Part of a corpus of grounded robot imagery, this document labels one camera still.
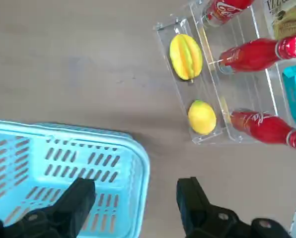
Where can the light blue plastic basket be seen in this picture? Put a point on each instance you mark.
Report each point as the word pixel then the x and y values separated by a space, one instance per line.
pixel 128 153

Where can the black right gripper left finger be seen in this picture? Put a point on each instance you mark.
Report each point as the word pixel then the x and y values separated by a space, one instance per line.
pixel 63 215

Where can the red drink bottle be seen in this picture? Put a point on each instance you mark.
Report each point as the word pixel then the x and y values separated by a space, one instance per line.
pixel 254 55
pixel 262 126
pixel 225 11

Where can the yellow green starfruit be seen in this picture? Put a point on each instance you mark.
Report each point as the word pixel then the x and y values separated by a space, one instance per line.
pixel 186 57

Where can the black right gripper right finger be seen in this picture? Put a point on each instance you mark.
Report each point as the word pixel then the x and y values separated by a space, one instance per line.
pixel 200 215

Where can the clear acrylic rack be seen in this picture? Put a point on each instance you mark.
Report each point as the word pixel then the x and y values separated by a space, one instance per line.
pixel 247 94

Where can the white biscuit box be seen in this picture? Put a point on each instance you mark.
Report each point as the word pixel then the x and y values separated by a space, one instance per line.
pixel 287 17

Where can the yellow lemon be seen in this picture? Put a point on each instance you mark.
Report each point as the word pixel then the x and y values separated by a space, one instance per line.
pixel 202 118

